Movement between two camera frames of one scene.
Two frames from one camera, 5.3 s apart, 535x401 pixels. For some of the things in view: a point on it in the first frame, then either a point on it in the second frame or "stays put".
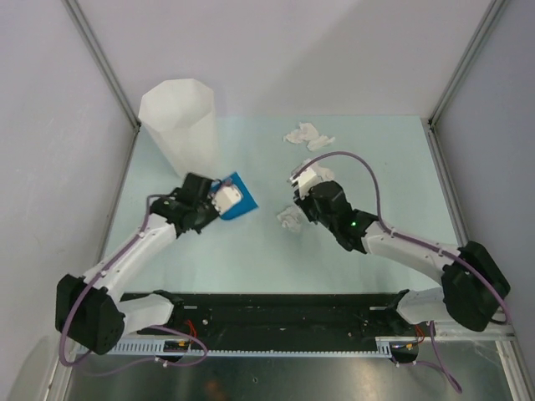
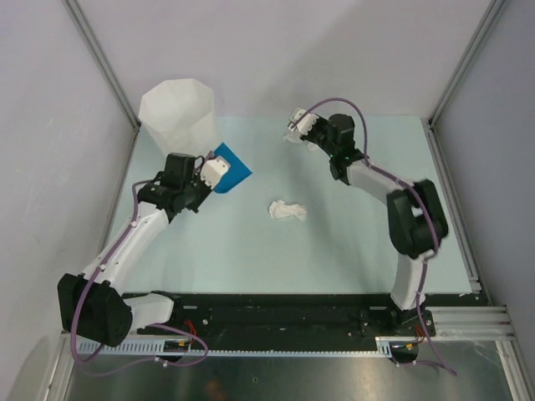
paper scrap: (291, 218) -> (279, 209)
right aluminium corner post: (476, 43) stays put
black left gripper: (198, 227) -> (206, 190)
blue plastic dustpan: (247, 202) -> (238, 170)
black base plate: (282, 315) stays put
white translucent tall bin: (179, 114) stays put
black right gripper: (303, 203) -> (308, 137)
